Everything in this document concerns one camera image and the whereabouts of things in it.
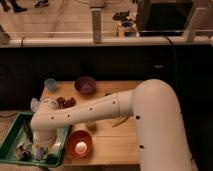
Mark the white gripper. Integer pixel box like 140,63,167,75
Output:
33,130,56,148

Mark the blue sponge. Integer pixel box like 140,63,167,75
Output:
35,147,47,161

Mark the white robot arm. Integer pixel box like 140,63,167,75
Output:
31,79,199,171

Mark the green plastic tray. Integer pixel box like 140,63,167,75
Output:
0,112,69,168

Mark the orange bowl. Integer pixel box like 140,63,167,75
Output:
65,130,93,159

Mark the white paper cup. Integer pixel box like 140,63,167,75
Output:
73,121,96,132

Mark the white egg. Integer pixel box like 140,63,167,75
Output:
75,141,87,154

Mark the dark grape bunch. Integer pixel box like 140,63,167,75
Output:
56,97,76,109

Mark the wooden board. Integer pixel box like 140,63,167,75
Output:
41,81,139,166

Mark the purple bowl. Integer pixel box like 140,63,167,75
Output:
74,76,96,95

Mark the black monitor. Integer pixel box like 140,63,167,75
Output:
136,0,193,36

